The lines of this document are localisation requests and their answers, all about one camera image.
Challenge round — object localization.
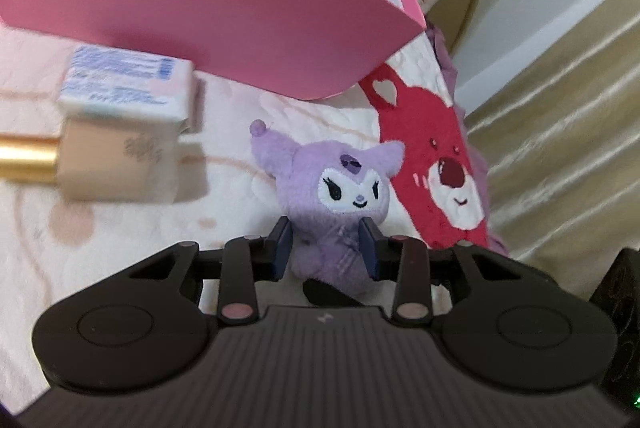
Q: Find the white red bear bedsheet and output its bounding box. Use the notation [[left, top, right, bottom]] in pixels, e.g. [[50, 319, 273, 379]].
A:
[[0, 22, 511, 414]]

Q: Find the beige bottle with gold cap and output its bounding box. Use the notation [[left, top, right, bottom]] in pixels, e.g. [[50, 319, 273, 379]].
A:
[[1, 118, 179, 203]]

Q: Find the golden satin blanket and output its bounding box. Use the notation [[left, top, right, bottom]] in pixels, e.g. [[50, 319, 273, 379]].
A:
[[466, 7, 639, 297]]

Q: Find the purple Kuromi plush toy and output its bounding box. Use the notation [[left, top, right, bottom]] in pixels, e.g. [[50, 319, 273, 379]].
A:
[[250, 119, 405, 297]]

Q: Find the white and blue carton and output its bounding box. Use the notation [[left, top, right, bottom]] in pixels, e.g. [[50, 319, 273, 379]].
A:
[[58, 44, 196, 133]]

